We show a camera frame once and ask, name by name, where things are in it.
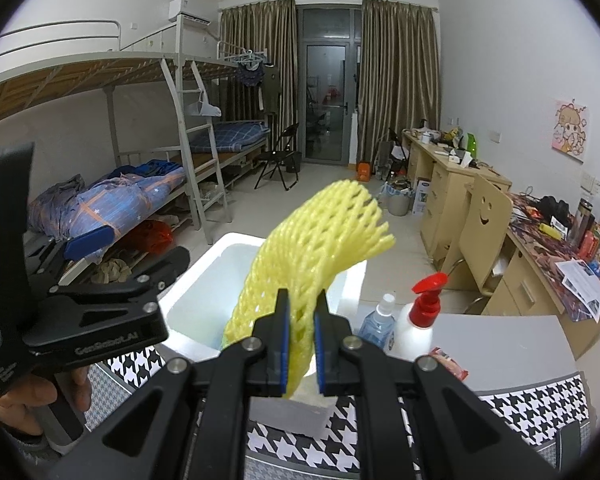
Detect white hanging pouch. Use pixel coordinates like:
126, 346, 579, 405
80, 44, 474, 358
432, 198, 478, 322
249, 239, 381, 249
187, 87, 221, 119

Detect glass balcony door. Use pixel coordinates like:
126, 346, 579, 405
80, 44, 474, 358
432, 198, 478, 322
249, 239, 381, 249
295, 5, 364, 164

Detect blue checked mattress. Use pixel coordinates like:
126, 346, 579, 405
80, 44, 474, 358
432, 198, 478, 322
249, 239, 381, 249
187, 119, 271, 154

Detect white spray bottle red head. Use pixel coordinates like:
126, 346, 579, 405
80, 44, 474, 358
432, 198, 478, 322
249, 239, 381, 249
392, 272, 449, 362

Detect black bag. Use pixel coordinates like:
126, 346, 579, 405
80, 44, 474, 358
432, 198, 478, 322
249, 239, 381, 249
537, 195, 571, 221

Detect white blue carton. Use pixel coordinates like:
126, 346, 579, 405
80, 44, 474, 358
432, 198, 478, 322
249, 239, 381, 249
412, 177, 434, 216

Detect white air conditioner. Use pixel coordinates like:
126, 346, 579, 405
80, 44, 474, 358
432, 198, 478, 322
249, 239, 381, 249
168, 0, 212, 26

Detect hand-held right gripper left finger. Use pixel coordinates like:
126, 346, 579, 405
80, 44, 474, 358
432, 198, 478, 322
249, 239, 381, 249
65, 287, 294, 480

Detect person's left hand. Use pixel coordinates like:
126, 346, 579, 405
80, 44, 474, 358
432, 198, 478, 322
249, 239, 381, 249
0, 366, 93, 443

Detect printed paper sheets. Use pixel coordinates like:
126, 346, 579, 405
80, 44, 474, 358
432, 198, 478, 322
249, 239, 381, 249
554, 257, 600, 324

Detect white metal bunk bed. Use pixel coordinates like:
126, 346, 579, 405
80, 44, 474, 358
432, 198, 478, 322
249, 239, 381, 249
0, 12, 281, 247

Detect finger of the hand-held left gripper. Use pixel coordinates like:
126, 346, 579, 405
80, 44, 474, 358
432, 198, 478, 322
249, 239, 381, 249
125, 246, 191, 293
30, 225, 114, 287

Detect yellow foam net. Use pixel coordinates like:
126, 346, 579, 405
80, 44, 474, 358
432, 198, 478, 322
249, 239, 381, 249
220, 179, 397, 397

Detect blue plaid quilt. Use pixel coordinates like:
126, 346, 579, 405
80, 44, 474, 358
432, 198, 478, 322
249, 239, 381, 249
27, 160, 189, 242

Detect long wooden desk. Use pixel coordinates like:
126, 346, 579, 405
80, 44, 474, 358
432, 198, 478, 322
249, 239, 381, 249
402, 130, 512, 261

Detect grey bucket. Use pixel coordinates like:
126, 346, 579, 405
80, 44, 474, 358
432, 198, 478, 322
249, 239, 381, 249
387, 182, 414, 217

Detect brown curtain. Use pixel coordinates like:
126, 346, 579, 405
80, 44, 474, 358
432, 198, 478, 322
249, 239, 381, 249
219, 0, 299, 162
357, 0, 441, 172

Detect hanging dark clothes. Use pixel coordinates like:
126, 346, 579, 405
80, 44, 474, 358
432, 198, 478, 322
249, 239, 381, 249
237, 62, 266, 87

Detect black folding chair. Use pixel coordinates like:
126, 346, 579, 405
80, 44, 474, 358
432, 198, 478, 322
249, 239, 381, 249
253, 122, 301, 192

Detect wooden smiley chair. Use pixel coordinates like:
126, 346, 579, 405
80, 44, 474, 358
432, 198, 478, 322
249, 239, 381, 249
441, 174, 514, 297

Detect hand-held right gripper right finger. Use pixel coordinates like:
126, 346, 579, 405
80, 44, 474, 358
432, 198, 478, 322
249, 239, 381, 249
312, 289, 556, 480

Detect white foam box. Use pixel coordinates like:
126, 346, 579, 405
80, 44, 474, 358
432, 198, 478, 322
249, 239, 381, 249
157, 231, 369, 437

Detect houndstooth mat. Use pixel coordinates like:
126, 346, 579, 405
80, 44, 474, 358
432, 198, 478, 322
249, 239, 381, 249
87, 347, 592, 463

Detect red plastic bag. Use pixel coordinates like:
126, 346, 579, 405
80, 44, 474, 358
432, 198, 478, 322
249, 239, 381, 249
132, 219, 174, 254

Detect group of toiletry bottles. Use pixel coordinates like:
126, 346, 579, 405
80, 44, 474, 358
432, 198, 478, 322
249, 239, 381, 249
567, 197, 600, 287

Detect clear bottle blue label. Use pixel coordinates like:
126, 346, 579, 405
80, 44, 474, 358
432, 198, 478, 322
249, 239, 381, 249
357, 292, 397, 354

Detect cartoon wall poster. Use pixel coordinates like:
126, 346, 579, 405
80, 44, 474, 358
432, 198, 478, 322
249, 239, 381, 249
551, 98, 590, 162

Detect wooden desk with printed mat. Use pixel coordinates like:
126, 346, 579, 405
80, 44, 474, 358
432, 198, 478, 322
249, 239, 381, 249
499, 192, 600, 342

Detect red snack packet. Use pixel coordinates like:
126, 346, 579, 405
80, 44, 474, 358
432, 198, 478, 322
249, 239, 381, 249
429, 347, 469, 382

